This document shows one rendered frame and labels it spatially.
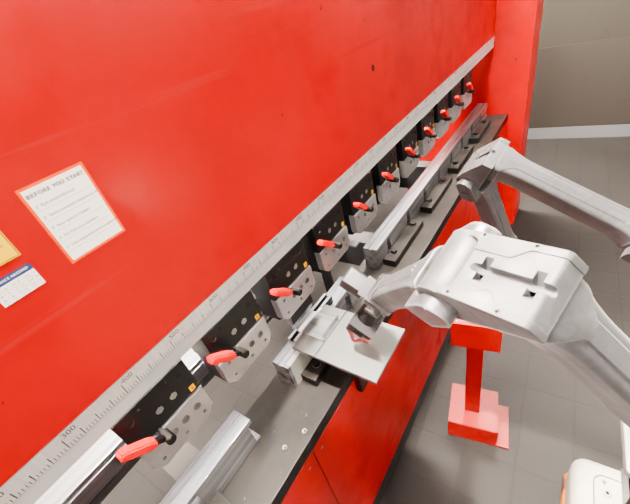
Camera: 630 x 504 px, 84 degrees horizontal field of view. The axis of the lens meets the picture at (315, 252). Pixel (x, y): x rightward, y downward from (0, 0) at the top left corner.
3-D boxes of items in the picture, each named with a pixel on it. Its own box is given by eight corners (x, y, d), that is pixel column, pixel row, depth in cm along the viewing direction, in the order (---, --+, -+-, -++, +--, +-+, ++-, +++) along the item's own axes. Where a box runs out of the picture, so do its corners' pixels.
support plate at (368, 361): (376, 385, 85) (375, 382, 84) (292, 349, 100) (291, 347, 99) (405, 331, 96) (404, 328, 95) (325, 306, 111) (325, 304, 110)
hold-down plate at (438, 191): (431, 213, 159) (431, 208, 157) (420, 212, 162) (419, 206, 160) (452, 182, 177) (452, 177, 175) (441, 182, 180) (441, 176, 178)
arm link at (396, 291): (464, 334, 33) (520, 245, 35) (414, 299, 34) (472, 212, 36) (377, 323, 76) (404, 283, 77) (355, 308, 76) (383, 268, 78)
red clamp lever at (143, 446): (122, 456, 55) (177, 433, 63) (110, 444, 57) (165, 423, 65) (121, 467, 55) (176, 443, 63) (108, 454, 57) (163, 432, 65)
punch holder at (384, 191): (384, 205, 126) (378, 163, 117) (363, 203, 131) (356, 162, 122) (400, 186, 135) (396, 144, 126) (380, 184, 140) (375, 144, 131)
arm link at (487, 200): (472, 186, 79) (498, 149, 80) (450, 181, 83) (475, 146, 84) (508, 273, 107) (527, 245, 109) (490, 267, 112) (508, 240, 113)
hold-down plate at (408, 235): (396, 267, 135) (395, 261, 133) (383, 264, 138) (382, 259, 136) (423, 225, 153) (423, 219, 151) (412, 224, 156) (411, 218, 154)
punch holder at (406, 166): (405, 180, 138) (402, 139, 129) (386, 178, 143) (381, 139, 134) (419, 163, 147) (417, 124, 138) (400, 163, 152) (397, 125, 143)
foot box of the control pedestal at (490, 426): (508, 449, 154) (511, 436, 148) (448, 433, 165) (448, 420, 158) (508, 408, 168) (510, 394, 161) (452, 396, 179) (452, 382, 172)
